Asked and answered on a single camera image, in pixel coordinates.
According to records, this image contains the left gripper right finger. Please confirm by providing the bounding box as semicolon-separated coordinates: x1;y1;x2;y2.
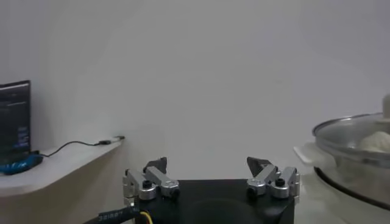
246;156;300;203

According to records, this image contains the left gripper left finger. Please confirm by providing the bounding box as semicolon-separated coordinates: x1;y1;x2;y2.
122;156;181;207

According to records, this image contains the glass pot lid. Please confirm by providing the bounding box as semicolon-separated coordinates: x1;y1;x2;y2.
312;94;390;170

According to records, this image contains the white steamed baozi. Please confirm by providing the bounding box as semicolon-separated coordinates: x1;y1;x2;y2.
358;130;390;153

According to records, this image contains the stainless steel steamer basket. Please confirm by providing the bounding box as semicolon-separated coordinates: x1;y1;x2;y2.
294;142;390;211

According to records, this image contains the white curved side desk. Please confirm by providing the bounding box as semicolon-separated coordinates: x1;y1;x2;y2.
0;141;122;197

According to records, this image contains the blue computer mouse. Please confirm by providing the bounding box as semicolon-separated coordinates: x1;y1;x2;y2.
0;152;43;176

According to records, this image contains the black laptop screen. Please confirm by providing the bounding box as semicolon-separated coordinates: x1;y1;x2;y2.
0;80;31;165

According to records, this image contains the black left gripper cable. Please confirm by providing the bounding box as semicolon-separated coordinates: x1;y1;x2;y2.
83;206;153;224

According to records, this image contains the black cable with adapter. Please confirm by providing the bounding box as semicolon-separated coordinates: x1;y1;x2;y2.
39;136;126;158

